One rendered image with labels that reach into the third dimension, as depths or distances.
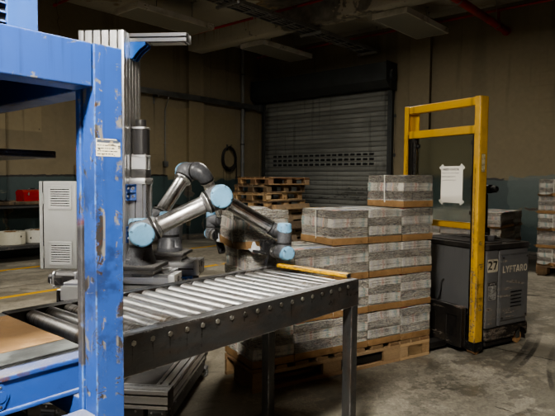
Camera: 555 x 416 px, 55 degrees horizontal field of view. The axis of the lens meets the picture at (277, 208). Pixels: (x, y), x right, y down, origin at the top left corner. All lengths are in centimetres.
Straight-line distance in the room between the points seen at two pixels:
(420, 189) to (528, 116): 597
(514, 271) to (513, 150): 542
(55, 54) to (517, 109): 892
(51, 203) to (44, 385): 171
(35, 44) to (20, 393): 79
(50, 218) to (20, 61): 192
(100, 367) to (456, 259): 339
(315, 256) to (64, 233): 145
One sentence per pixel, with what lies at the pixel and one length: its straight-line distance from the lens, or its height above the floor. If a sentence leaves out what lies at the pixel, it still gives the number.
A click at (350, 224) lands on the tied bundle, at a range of 345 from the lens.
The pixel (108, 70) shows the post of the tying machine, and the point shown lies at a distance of 131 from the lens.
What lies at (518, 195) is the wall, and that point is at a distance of 966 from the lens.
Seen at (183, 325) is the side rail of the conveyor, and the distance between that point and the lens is 173.
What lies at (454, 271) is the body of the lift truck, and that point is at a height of 55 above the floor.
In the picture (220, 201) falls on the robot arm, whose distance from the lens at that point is 261.
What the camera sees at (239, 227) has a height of 97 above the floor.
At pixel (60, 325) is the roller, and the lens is 181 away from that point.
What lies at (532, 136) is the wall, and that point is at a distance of 964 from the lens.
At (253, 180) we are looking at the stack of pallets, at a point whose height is 124.
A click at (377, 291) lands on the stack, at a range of 367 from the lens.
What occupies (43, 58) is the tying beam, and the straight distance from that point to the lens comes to 125.
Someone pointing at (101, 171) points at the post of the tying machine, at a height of 126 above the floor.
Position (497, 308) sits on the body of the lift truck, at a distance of 439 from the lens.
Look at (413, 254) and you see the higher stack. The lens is 384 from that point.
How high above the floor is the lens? 125
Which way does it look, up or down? 3 degrees down
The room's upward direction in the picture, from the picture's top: straight up
